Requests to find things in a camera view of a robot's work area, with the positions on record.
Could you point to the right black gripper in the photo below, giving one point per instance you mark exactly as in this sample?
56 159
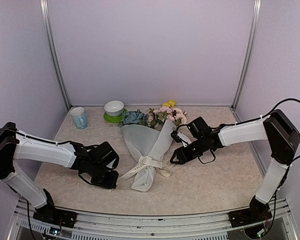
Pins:
182 160

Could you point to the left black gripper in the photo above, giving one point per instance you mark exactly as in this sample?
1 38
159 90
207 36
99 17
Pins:
110 184

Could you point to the cream printed ribbon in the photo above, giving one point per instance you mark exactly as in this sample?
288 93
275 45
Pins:
145 172

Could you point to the pink fake flower bunch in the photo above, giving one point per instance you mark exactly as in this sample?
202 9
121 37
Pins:
156 118

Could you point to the yellow fake flower stem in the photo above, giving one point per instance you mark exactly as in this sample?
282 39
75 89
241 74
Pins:
170 103

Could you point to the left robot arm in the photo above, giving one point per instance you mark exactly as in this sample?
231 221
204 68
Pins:
99 161

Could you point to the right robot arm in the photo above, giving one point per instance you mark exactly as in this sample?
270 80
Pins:
275 128

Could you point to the green plate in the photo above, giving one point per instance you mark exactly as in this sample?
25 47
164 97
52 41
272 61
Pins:
113 119

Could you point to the light blue mug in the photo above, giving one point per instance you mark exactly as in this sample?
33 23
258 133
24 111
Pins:
79 117

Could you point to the white ceramic bowl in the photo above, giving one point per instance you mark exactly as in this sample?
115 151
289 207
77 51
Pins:
114 108

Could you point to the front aluminium rail base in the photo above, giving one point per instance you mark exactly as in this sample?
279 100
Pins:
103 226

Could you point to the right aluminium frame post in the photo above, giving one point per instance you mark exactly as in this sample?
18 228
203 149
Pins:
248 53

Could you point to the aluminium frame post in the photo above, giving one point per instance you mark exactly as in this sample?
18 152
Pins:
44 5
248 53

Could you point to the left aluminium frame post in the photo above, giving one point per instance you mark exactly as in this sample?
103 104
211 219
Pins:
44 5

